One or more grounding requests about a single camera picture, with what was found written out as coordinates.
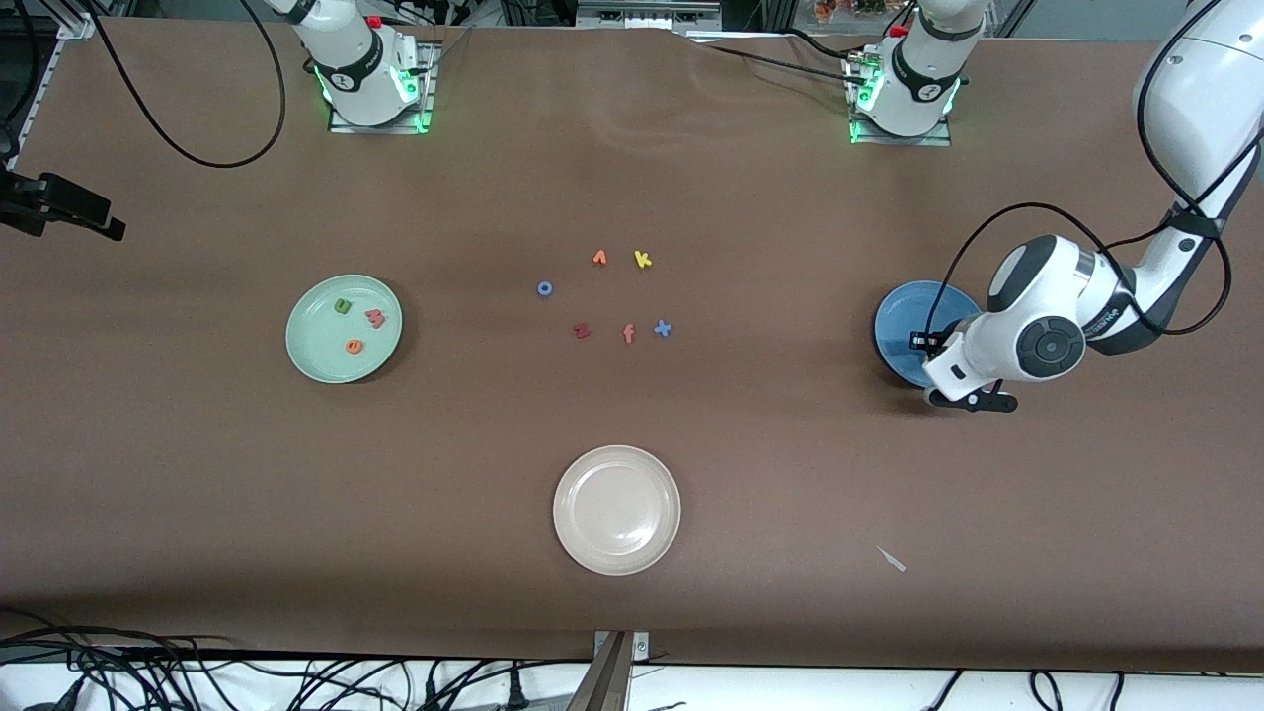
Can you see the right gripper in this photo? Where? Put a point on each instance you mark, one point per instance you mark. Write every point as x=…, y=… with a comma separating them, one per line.
x=61, y=201

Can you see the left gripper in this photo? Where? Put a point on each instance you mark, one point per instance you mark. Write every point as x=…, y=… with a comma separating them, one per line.
x=935, y=342

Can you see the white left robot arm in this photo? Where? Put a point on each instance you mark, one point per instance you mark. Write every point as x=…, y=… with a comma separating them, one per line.
x=1047, y=286

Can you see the blue plate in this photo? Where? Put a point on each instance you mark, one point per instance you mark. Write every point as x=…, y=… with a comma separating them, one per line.
x=904, y=316

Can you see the small white paper scrap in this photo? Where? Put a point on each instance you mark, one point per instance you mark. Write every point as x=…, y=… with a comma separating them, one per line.
x=892, y=560

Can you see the green plate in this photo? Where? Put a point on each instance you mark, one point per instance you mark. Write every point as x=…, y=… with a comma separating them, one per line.
x=321, y=346

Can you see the colourful background objects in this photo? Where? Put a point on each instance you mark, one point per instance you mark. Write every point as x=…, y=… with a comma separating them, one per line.
x=849, y=8

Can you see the beige plate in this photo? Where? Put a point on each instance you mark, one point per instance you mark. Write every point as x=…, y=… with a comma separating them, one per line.
x=617, y=511

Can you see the grey metal box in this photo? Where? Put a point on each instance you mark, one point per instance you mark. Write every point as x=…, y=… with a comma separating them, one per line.
x=647, y=12

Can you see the aluminium profile bar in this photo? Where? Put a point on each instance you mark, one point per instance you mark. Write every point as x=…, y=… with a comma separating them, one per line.
x=607, y=681

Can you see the aluminium frame post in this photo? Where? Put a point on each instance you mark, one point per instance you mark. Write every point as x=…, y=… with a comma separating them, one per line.
x=77, y=18

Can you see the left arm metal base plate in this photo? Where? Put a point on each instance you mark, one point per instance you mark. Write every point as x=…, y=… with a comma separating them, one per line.
x=928, y=139

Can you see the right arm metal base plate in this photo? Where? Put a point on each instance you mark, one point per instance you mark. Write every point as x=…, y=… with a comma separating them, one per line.
x=346, y=125

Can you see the small metal bracket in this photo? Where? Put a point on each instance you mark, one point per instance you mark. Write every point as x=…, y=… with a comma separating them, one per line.
x=642, y=647

